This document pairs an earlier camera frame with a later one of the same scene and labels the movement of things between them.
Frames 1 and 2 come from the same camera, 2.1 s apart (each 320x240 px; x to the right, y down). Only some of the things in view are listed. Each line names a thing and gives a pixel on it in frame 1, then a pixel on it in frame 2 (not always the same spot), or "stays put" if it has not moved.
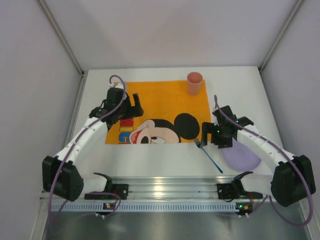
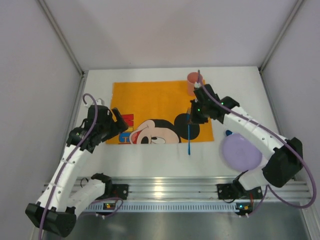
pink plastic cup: x=194 y=80 stays put
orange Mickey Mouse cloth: x=171 y=115 stays put
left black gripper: x=131 y=108 to x=116 y=121
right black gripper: x=211 y=135 to x=195 y=116
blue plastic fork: x=199 y=145 to x=188 y=120
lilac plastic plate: x=240 y=157 stays put
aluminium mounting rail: x=176 y=188 stays put
